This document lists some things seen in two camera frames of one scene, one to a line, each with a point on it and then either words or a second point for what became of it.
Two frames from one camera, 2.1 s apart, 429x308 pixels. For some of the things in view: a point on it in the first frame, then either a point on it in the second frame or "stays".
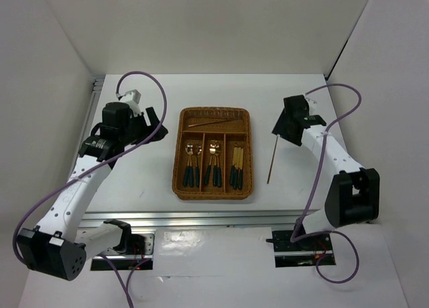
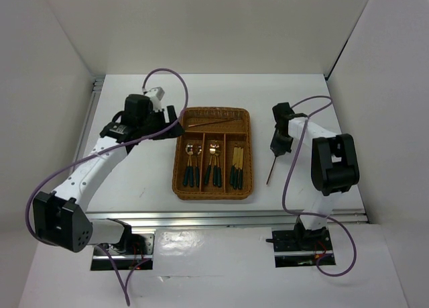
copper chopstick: x=273 y=159 stays
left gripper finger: x=153 y=117 to x=172 y=115
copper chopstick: x=216 y=121 stays
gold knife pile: x=236 y=166 stays
